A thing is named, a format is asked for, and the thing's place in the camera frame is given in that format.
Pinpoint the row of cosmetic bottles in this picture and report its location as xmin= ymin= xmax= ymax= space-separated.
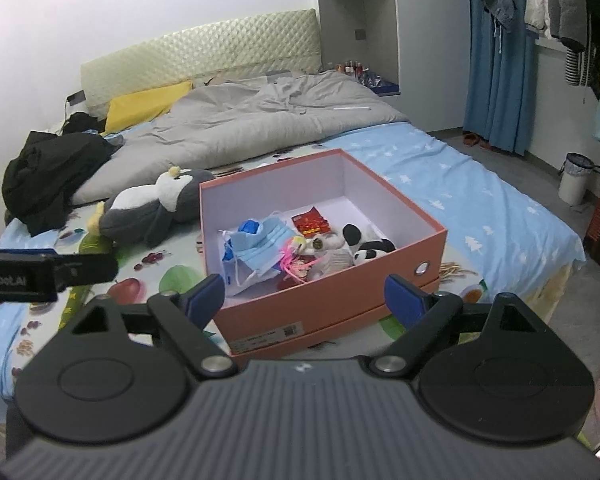
xmin=336 ymin=59 xmax=381 ymax=86

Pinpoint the green embroidered plush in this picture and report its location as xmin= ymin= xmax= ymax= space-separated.
xmin=62 ymin=230 xmax=115 ymax=331

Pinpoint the grey duvet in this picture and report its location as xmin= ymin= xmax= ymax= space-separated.
xmin=72 ymin=70 xmax=411 ymax=206

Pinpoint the white trash bin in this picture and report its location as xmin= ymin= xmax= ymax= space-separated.
xmin=557 ymin=152 xmax=600 ymax=206

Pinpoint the pink yellow ribbon toy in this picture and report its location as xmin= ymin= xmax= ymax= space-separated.
xmin=279 ymin=237 xmax=326 ymax=282

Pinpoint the pink cardboard box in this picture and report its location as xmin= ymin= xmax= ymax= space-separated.
xmin=199 ymin=148 xmax=449 ymax=359

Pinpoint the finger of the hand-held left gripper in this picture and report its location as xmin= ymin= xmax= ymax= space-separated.
xmin=55 ymin=250 xmax=120 ymax=292

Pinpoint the blue storage tray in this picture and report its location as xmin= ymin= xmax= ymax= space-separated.
xmin=367 ymin=77 xmax=401 ymax=97

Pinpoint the cream quilted headboard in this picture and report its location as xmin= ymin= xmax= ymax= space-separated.
xmin=80 ymin=8 xmax=322 ymax=121

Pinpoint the yellow pillow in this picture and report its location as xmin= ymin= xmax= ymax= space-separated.
xmin=104 ymin=80 xmax=194 ymax=134

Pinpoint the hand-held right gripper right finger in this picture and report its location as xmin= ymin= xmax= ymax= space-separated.
xmin=369 ymin=273 xmax=544 ymax=377

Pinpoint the grey white penguin plush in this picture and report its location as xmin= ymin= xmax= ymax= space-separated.
xmin=87 ymin=166 xmax=216 ymax=249

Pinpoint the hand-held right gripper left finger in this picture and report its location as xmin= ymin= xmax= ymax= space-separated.
xmin=69 ymin=273 xmax=237 ymax=382

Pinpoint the beige straw bundle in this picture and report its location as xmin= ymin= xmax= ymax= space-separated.
xmin=437 ymin=262 xmax=476 ymax=281

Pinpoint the small panda plush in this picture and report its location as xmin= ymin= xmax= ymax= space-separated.
xmin=342 ymin=223 xmax=397 ymax=266

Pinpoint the blue curtain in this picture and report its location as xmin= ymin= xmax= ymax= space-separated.
xmin=462 ymin=0 xmax=539 ymax=156

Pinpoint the grey white cabinet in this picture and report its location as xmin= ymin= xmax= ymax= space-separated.
xmin=314 ymin=0 xmax=471 ymax=131

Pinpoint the black clothes pile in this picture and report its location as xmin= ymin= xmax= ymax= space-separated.
xmin=2 ymin=112 xmax=126 ymax=237

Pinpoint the red packet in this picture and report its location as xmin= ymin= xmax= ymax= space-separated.
xmin=291 ymin=206 xmax=331 ymax=237

